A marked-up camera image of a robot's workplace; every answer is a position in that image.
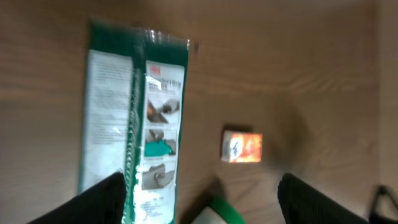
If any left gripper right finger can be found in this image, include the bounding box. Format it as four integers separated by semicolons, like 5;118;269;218
277;173;368;224

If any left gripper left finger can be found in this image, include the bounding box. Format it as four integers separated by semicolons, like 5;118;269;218
29;172;126;224

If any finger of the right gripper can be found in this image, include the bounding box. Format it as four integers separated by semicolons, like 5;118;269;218
368;185;397;224

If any green lid jar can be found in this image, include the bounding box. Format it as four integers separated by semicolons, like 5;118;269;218
191;197;246;224

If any small orange box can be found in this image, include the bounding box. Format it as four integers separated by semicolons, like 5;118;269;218
221;130;262;163

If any green white glove package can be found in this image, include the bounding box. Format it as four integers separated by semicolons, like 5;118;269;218
78;22;190;223

